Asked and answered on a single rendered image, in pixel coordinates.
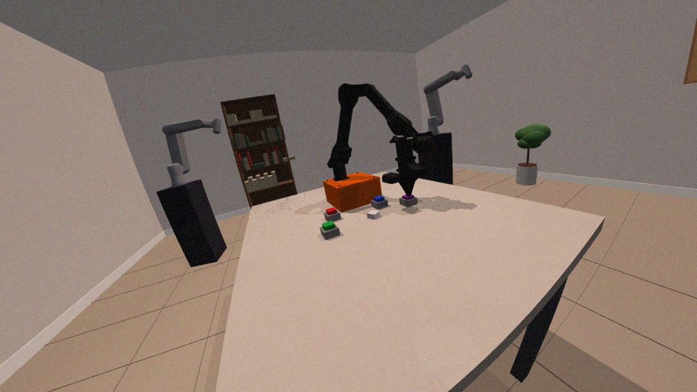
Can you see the green button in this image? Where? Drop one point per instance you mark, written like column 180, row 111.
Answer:
column 329, row 230

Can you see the red button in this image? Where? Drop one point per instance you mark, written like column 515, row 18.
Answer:
column 332, row 214

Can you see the blue button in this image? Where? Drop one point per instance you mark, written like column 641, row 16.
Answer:
column 379, row 202

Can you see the purple button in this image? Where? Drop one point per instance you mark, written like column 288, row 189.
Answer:
column 408, row 201

